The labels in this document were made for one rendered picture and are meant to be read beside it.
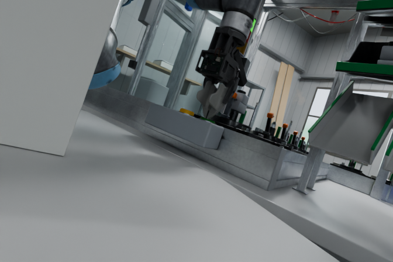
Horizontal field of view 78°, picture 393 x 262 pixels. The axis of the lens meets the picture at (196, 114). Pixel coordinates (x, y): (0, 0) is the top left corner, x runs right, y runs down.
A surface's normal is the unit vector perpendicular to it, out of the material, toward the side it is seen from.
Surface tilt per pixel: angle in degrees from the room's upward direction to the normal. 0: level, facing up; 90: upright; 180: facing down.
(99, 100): 90
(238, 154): 90
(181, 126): 90
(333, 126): 45
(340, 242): 90
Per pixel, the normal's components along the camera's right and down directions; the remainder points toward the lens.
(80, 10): 0.45, 0.15
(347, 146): -0.23, -0.84
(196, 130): -0.53, -0.20
